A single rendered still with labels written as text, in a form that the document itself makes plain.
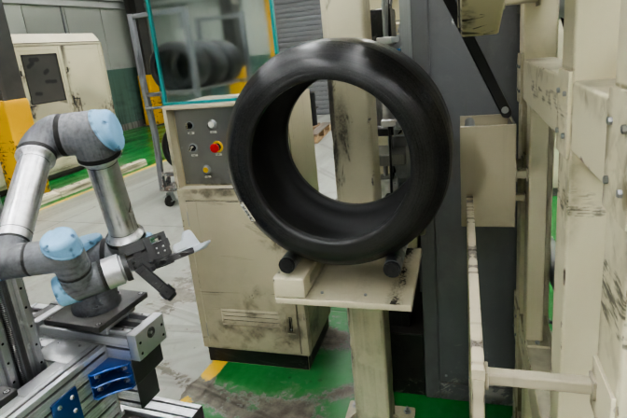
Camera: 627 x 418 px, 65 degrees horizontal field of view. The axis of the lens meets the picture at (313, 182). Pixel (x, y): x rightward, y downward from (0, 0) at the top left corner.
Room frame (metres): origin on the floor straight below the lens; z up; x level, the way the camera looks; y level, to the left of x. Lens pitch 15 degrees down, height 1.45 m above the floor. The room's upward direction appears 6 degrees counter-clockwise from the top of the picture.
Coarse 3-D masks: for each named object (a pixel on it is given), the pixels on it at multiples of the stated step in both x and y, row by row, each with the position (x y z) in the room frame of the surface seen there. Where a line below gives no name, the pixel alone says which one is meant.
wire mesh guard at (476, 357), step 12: (468, 204) 1.26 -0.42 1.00; (468, 216) 1.17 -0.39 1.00; (468, 228) 1.10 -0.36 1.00; (468, 240) 1.03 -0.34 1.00; (468, 252) 0.97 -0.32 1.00; (468, 264) 0.91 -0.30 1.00; (468, 276) 0.86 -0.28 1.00; (468, 288) 1.42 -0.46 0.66; (468, 300) 1.42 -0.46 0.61; (480, 300) 0.77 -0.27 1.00; (468, 312) 1.42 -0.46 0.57; (480, 312) 0.73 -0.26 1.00; (468, 324) 1.42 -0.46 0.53; (480, 324) 0.69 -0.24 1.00; (468, 336) 1.42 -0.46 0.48; (480, 336) 0.66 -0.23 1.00; (468, 348) 1.43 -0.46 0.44; (480, 348) 0.63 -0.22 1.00; (468, 360) 1.43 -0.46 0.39; (480, 360) 0.60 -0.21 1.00; (468, 372) 1.43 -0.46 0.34; (480, 372) 0.58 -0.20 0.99; (468, 384) 1.40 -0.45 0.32; (480, 384) 0.58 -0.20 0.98; (480, 396) 0.58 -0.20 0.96; (480, 408) 0.58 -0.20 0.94
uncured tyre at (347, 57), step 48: (288, 48) 1.23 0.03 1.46; (336, 48) 1.16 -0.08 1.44; (384, 48) 1.21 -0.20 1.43; (240, 96) 1.24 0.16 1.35; (288, 96) 1.46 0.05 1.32; (384, 96) 1.10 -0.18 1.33; (432, 96) 1.12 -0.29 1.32; (240, 144) 1.21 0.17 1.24; (288, 144) 1.50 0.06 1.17; (432, 144) 1.08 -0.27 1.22; (240, 192) 1.22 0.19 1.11; (288, 192) 1.45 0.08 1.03; (432, 192) 1.08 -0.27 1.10; (288, 240) 1.18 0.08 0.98; (336, 240) 1.15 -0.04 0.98; (384, 240) 1.11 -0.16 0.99
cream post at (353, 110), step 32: (320, 0) 1.54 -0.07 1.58; (352, 0) 1.51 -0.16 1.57; (352, 32) 1.51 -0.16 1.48; (352, 96) 1.52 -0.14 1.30; (352, 128) 1.52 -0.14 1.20; (352, 160) 1.52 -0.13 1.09; (352, 192) 1.52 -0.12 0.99; (352, 320) 1.53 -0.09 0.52; (384, 320) 1.52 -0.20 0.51; (352, 352) 1.54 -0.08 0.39; (384, 352) 1.50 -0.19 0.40; (384, 384) 1.50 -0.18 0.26; (384, 416) 1.51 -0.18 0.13
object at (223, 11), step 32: (160, 0) 2.15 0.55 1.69; (192, 0) 2.10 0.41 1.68; (224, 0) 2.06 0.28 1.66; (256, 0) 2.02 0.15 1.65; (160, 32) 2.15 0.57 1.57; (192, 32) 2.11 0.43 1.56; (224, 32) 2.07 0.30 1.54; (256, 32) 2.02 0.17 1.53; (160, 64) 2.16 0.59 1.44; (192, 64) 2.12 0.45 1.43; (224, 64) 2.07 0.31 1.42; (256, 64) 2.03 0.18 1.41; (192, 96) 2.12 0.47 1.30; (224, 96) 2.08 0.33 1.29
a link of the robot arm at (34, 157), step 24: (48, 120) 1.30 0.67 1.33; (24, 144) 1.24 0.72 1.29; (48, 144) 1.27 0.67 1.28; (24, 168) 1.19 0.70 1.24; (48, 168) 1.23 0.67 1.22; (24, 192) 1.13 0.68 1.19; (0, 216) 1.08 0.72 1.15; (24, 216) 1.08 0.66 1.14; (0, 240) 1.01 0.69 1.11; (24, 240) 1.04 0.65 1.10; (0, 264) 0.97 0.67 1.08
